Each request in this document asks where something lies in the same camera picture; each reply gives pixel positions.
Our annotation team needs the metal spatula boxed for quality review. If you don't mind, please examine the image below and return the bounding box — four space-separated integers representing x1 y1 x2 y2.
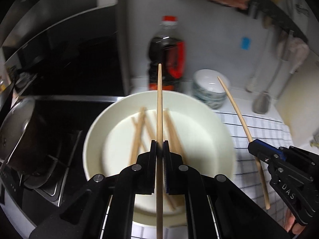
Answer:
252 30 295 115

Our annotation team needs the pink hanging cloth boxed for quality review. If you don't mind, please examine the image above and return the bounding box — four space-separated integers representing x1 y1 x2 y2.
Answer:
277 37 309 74

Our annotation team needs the black wall rail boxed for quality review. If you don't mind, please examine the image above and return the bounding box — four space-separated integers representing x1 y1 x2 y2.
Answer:
249 0 309 43

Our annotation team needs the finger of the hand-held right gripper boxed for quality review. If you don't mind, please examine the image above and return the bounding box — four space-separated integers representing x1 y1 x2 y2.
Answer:
247 142 275 164
254 139 287 159

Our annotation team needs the person's right hand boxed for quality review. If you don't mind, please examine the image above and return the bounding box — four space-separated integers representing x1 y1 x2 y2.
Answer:
283 207 304 235

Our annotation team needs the long wooden chopstick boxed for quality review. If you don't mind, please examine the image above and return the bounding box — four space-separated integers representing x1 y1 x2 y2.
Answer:
156 63 163 239
217 76 270 210

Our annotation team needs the dark cooking pot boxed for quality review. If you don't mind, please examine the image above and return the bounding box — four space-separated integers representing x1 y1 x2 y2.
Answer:
0 97 48 175

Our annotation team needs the black cooktop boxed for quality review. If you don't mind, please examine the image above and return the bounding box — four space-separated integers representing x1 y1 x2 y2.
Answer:
0 96 125 227

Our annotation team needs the white black-checked cloth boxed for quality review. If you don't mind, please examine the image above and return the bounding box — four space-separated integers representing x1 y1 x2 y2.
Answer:
130 112 292 239

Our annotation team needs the large cream bowl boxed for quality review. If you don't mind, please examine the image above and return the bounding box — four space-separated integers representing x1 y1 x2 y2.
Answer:
83 91 237 226

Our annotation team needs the pile of wooden chopsticks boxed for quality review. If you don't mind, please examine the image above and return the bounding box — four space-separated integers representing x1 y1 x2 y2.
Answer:
131 107 183 211

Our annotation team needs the black range hood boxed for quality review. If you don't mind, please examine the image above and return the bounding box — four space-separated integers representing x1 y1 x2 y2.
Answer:
0 0 125 95

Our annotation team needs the floral porcelain bowl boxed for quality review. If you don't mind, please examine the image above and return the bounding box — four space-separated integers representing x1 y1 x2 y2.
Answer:
193 69 231 94
192 87 227 102
197 97 226 109

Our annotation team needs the dark sauce bottle red cap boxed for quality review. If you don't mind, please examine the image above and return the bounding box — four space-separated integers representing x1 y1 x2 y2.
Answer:
147 16 186 91

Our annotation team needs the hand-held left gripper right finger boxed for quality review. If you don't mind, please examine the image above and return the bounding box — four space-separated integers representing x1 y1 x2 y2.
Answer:
163 140 290 239

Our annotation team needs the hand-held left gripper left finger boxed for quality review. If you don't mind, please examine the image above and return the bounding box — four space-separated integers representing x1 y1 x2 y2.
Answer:
29 140 158 239

